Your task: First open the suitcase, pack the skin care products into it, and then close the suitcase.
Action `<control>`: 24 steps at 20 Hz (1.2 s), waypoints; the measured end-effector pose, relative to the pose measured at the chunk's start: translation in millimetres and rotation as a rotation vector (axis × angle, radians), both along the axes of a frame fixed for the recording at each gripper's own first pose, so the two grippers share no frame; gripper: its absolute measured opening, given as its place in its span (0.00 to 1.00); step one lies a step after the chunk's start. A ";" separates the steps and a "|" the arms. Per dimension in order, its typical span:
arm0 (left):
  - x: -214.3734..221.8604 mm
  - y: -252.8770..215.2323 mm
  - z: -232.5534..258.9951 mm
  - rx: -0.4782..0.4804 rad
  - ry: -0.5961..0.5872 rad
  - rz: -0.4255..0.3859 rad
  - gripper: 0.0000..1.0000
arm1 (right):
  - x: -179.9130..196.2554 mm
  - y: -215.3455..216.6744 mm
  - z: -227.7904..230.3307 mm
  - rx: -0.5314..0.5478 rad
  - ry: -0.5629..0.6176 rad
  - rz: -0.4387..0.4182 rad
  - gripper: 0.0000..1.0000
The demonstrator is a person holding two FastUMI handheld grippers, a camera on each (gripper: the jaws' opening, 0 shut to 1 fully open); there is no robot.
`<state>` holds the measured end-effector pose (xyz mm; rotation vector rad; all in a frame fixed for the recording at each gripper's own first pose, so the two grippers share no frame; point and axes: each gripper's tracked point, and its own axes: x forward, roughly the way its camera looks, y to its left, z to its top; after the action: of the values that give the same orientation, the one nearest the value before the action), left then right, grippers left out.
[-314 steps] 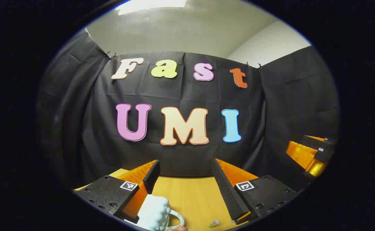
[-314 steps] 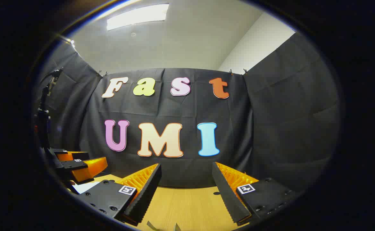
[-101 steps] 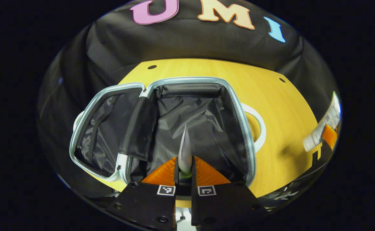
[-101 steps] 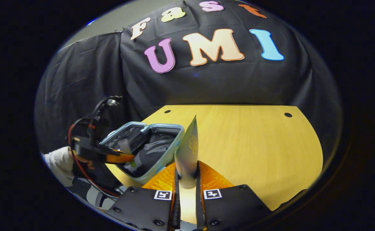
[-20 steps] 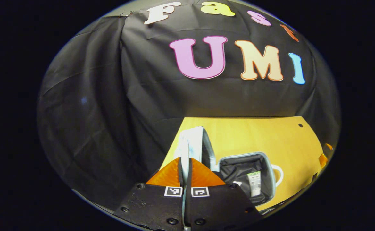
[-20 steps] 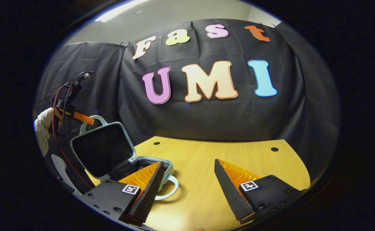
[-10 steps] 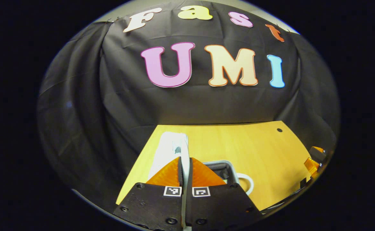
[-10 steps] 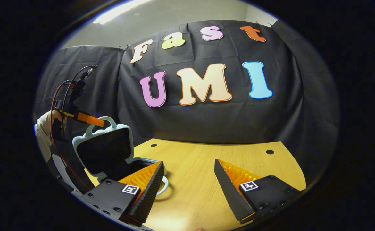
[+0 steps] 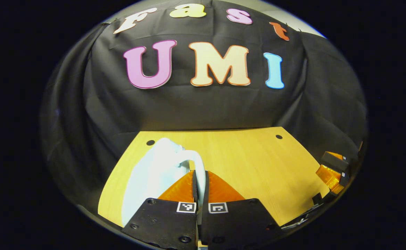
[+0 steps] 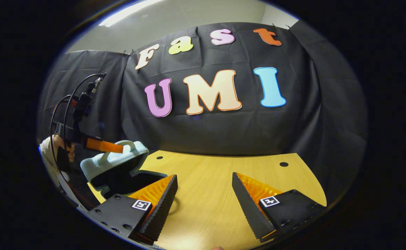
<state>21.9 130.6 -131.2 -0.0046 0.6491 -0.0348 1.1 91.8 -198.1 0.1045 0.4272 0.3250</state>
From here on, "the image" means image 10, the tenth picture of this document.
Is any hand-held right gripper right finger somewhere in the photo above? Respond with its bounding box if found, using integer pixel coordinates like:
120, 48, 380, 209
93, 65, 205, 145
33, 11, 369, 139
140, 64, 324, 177
231, 172, 327, 243

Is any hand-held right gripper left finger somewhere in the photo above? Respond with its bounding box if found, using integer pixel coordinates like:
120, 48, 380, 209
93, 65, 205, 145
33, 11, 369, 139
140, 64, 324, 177
88, 174, 178, 245

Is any light blue suitcase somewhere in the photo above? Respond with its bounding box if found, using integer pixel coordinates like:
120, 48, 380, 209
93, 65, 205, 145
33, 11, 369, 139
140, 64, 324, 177
80, 140, 169, 200

